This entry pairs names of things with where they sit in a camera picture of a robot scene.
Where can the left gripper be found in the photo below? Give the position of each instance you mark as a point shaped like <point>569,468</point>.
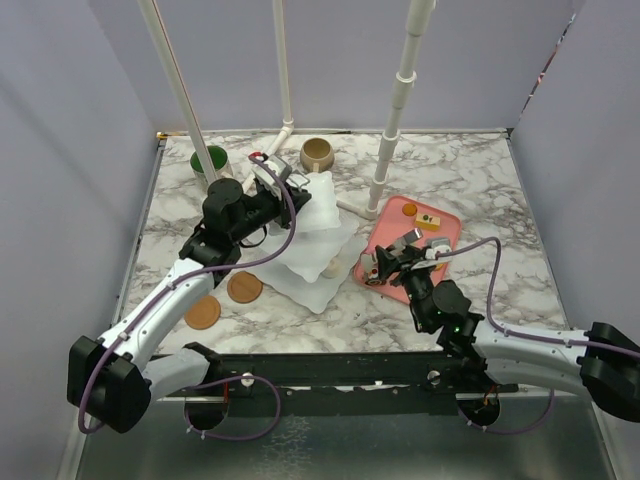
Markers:
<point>282,203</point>

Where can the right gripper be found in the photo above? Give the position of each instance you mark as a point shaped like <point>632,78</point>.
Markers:
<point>390,262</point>

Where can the white tiered serving stand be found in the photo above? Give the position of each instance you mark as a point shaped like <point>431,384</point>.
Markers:
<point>323,232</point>

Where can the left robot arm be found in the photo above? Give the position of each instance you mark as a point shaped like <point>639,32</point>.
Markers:
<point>208,255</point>

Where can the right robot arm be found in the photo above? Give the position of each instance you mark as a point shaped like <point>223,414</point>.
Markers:
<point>600,363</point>

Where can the yellow sponge cake slice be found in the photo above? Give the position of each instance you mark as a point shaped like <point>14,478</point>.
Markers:
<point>427,222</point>

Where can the orange cookie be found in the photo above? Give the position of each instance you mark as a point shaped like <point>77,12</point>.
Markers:
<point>409,209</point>

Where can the beige ceramic cup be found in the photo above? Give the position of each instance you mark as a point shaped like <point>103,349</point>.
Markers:
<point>317,155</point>

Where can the wooden coaster near stand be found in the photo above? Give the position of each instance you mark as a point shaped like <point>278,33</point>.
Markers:
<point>244,287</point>

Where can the wooden coaster near edge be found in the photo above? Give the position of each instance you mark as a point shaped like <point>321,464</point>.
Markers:
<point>204,314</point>

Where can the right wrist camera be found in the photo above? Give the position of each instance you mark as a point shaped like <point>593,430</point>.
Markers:
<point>437,246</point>

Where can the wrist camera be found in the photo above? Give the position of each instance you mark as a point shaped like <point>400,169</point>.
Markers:
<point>271,172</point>
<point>437,246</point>

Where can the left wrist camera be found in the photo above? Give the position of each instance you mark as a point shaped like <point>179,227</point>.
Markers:
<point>271,172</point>

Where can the white pvc frame middle pole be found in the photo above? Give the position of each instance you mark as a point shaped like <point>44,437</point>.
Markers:
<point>282,62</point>

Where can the white pvc frame pole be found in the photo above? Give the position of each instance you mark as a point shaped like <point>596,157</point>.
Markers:
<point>282,62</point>
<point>160,38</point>
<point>418,18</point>

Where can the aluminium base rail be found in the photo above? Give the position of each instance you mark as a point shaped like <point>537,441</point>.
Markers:
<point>350,380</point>

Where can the white pvc frame left pole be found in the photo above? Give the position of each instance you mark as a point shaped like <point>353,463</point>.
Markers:
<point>160,38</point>

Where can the white pvc frame right pole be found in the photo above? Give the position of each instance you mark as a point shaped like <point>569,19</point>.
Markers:
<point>418,18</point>

